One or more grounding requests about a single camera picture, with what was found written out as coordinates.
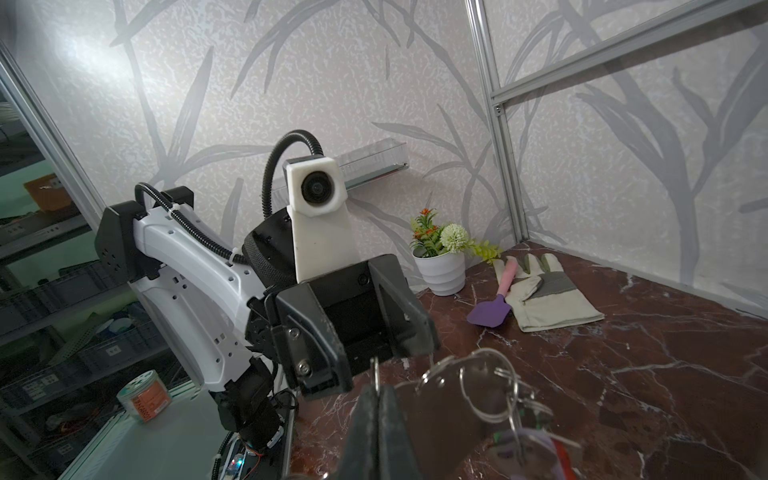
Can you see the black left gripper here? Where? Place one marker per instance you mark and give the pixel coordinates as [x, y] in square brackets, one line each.
[326, 330]

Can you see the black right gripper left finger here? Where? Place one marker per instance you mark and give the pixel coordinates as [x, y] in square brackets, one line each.
[360, 456]

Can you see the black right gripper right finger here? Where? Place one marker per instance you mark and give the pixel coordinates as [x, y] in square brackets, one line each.
[395, 455]

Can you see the bunch of coloured keys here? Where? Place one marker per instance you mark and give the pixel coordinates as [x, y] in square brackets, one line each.
[530, 453]

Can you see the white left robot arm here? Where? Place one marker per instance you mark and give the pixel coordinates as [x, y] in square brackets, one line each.
[238, 322]

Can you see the white ribbed plant pot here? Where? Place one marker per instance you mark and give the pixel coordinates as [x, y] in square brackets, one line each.
[445, 274]

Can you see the artificial green plant with flowers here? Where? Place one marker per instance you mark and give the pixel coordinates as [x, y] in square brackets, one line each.
[430, 240]

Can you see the beige and grey garden glove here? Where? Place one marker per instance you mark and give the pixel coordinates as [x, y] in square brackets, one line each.
[542, 296]

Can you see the red tape roll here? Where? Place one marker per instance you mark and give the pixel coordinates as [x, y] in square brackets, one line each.
[145, 396]

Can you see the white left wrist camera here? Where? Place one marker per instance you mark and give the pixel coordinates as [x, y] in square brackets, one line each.
[321, 228]

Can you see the purple trowel pink handle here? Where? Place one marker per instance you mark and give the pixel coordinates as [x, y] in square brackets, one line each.
[492, 314]

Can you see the clear plastic wall tray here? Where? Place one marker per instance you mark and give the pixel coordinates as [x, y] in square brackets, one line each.
[358, 167]

